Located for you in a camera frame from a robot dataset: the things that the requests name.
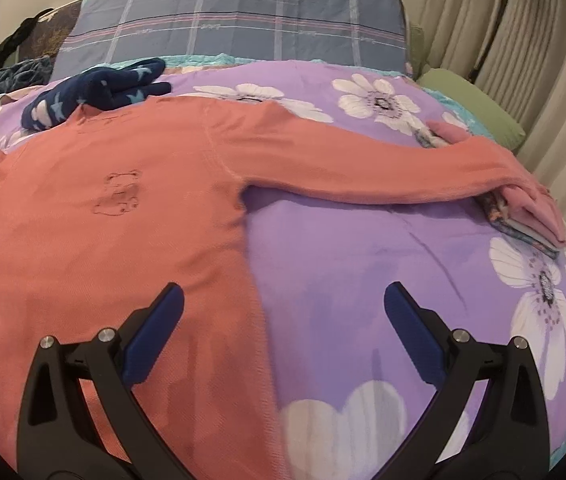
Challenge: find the salmon long-sleeve bear shirt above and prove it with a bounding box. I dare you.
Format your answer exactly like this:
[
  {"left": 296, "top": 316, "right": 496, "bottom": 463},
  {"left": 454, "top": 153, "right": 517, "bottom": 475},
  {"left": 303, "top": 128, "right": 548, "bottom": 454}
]
[{"left": 0, "top": 96, "right": 540, "bottom": 479}]

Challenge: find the folded patterned clothes stack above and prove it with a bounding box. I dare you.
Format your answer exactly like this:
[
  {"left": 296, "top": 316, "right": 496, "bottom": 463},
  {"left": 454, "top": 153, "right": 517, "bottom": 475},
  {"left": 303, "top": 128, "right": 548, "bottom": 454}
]
[{"left": 412, "top": 127, "right": 562, "bottom": 261}]

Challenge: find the purple floral bed sheet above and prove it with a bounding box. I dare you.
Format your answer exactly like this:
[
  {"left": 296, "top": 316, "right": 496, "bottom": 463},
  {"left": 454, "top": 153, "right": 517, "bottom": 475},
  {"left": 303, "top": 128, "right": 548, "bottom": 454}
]
[{"left": 0, "top": 62, "right": 566, "bottom": 479}]

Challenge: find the folded pink garment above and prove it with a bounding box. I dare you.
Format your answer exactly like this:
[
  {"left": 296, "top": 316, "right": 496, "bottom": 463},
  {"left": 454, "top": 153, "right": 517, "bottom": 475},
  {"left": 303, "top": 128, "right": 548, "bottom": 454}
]
[{"left": 425, "top": 119, "right": 566, "bottom": 252}]

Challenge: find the green pillow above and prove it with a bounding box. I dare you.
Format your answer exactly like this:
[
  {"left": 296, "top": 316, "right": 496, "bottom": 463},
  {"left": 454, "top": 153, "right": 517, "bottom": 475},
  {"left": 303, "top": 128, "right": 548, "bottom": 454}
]
[{"left": 417, "top": 68, "right": 526, "bottom": 152}]

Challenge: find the navy star fleece garment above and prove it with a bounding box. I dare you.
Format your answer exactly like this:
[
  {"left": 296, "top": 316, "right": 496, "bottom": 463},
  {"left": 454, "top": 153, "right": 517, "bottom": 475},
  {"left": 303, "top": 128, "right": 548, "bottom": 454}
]
[{"left": 20, "top": 58, "right": 171, "bottom": 131}]

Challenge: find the teal fuzzy blanket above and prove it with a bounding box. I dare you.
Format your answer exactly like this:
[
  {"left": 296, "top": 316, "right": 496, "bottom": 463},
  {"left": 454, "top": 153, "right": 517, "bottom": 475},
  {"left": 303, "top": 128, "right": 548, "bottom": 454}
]
[{"left": 0, "top": 55, "right": 54, "bottom": 94}]

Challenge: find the beige curtain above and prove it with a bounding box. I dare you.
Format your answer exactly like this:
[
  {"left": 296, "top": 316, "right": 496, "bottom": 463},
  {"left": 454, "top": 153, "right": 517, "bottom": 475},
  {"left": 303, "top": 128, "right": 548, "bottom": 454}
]
[{"left": 418, "top": 0, "right": 566, "bottom": 219}]

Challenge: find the black garment on headboard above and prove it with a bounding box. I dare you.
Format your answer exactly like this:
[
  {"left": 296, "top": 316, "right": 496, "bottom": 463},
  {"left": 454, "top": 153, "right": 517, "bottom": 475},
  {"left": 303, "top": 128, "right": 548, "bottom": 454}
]
[{"left": 0, "top": 8, "right": 52, "bottom": 68}]

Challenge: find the dark floral bedding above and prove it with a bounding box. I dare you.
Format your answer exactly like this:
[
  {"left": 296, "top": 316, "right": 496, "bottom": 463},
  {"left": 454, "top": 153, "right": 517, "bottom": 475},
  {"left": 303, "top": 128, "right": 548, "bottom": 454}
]
[{"left": 2, "top": 1, "right": 81, "bottom": 68}]

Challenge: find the blue plaid pillow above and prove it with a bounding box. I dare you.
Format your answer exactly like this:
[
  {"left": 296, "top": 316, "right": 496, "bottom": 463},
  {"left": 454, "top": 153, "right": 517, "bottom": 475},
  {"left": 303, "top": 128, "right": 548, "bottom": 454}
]
[{"left": 53, "top": 0, "right": 410, "bottom": 79}]

